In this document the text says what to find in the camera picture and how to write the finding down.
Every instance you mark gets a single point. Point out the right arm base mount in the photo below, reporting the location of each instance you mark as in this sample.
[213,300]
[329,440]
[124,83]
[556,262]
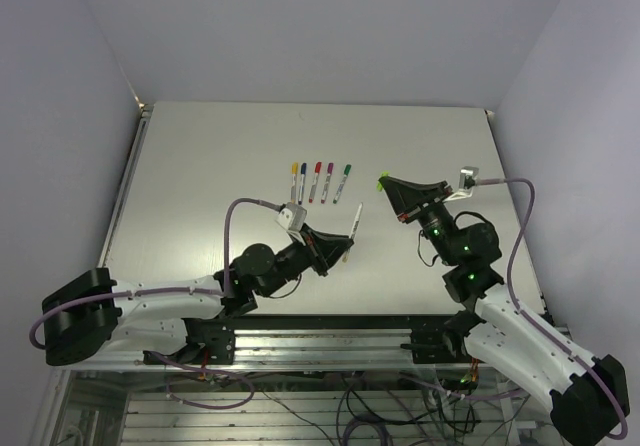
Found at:
[440,339]

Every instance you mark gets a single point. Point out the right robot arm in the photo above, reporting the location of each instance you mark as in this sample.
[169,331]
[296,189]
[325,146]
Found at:
[585,396]

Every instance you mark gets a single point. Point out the green-end white pen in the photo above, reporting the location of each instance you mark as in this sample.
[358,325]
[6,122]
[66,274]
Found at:
[340,189]

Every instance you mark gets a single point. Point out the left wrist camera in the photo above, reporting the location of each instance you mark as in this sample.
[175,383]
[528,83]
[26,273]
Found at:
[291,217]

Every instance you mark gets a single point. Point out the aluminium frame rail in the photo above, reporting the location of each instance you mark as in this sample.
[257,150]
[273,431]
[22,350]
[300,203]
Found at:
[285,346]

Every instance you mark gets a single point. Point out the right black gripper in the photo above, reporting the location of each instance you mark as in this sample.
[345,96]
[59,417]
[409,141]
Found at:
[408,197]

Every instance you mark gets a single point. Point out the blue-end white pen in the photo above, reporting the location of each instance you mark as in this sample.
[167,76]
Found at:
[301,188]

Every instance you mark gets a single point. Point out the orange-end pen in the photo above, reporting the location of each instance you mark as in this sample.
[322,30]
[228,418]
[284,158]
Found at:
[354,228]

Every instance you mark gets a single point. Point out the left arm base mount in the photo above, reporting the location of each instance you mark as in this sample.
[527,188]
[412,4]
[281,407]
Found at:
[210,343]

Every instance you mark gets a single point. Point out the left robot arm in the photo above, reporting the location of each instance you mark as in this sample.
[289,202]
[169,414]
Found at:
[95,314]

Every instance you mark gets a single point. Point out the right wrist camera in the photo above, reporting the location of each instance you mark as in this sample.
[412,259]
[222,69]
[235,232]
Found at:
[467,182]

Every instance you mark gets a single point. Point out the purple-end white pen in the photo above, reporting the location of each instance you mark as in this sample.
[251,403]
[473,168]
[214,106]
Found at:
[326,186]

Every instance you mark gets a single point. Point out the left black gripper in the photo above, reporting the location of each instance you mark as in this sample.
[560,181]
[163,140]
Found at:
[323,250]

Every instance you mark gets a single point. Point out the yellow-end white pen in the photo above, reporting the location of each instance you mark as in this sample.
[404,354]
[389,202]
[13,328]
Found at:
[293,191]

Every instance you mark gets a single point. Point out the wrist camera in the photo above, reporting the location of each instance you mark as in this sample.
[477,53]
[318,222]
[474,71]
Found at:
[291,217]
[467,182]

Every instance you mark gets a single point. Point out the red-end white pen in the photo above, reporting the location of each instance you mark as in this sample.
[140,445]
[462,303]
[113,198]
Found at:
[313,188]

